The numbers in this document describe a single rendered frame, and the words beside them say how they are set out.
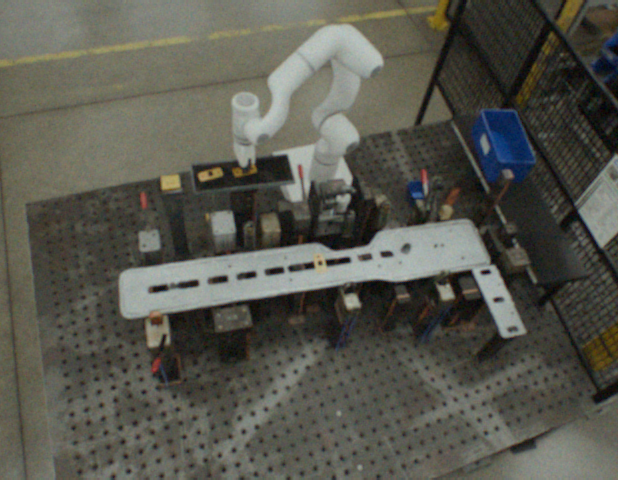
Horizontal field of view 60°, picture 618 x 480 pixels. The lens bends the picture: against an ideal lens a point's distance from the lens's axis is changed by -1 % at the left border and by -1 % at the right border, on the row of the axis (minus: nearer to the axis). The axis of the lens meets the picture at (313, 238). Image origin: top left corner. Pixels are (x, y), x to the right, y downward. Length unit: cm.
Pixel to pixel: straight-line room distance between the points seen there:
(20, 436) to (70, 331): 82
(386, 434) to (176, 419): 76
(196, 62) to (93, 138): 102
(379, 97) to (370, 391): 260
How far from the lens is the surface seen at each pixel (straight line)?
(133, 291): 193
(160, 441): 205
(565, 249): 232
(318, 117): 218
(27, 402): 298
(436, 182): 204
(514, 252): 216
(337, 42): 178
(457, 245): 216
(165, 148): 369
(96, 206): 255
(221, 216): 193
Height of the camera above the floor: 267
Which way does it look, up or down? 56 degrees down
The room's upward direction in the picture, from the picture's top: 11 degrees clockwise
